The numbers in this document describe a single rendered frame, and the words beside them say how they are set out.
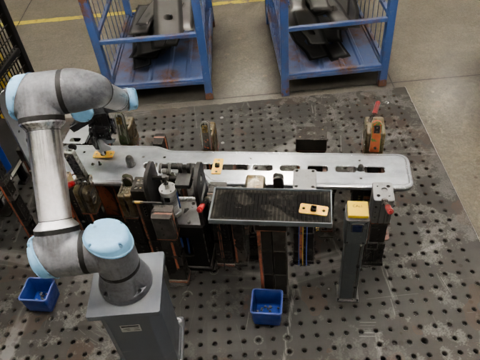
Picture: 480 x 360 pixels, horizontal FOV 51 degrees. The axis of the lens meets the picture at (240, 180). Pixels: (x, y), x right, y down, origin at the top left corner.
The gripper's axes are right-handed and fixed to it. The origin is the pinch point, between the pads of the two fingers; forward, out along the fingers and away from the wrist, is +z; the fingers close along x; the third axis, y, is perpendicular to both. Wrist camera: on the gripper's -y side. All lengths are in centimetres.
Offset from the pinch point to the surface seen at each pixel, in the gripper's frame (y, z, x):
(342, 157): 93, 1, 1
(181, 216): 36.2, 5.5, -27.4
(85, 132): -12.5, 2.9, 14.1
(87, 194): 2.4, -1.1, -24.8
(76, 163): 1.2, -13.7, -21.7
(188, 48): -17, 87, 222
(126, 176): 17.7, -8.3, -22.2
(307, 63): 80, 85, 198
